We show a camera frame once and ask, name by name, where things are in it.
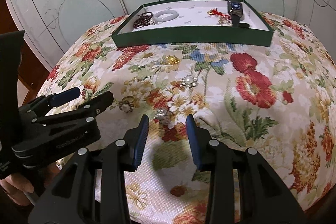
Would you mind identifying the silver rhinestone brooch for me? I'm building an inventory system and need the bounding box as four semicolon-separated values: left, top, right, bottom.
154;108;171;123

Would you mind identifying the pearl flower brooch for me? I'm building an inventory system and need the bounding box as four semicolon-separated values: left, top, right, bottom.
182;75;198;89

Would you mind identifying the white jade bangle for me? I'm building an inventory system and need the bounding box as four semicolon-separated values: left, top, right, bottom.
153;10;179;23

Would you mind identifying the red knot gold charm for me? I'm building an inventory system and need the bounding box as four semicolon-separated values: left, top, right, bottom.
207;8;231;26

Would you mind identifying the green jewelry tray box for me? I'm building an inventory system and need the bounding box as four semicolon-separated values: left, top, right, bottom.
112;0;273;48

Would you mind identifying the person's left hand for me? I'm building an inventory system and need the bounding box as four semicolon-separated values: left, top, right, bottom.
1;174;34;206

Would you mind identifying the floral embroidered stool cushion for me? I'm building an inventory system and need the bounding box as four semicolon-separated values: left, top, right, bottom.
39;12;335;223

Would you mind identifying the black smart watch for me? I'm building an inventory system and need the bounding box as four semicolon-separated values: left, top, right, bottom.
227;0;249;28

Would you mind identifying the dark red bead bracelet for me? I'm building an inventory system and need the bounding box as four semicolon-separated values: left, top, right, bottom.
132;11;154;30

